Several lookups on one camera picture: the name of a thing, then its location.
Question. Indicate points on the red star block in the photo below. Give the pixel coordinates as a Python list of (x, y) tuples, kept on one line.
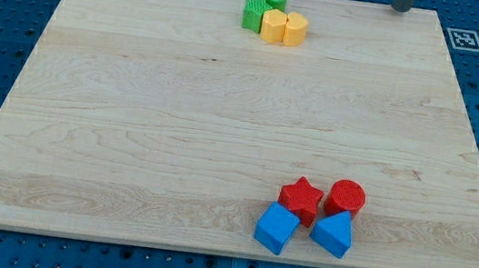
[(302, 199)]

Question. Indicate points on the wooden board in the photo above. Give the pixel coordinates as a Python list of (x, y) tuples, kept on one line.
[(164, 123)]

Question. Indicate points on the yellow hexagon block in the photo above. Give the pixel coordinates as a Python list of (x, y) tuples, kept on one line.
[(273, 26)]

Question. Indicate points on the green star block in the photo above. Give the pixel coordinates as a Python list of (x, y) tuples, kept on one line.
[(253, 12)]

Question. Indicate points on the blue cube block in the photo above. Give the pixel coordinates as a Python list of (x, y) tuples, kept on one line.
[(275, 228)]

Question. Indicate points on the red cylinder block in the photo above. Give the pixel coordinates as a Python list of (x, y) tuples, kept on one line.
[(345, 195)]

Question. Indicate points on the yellow half-round block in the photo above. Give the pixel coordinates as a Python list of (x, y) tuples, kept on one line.
[(295, 29)]

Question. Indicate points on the blue triangle block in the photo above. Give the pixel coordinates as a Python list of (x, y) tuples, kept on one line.
[(334, 233)]

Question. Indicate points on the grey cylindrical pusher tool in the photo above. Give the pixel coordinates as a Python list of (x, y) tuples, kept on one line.
[(402, 6)]

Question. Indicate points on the white fiducial marker tag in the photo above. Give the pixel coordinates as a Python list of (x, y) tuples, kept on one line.
[(463, 39)]

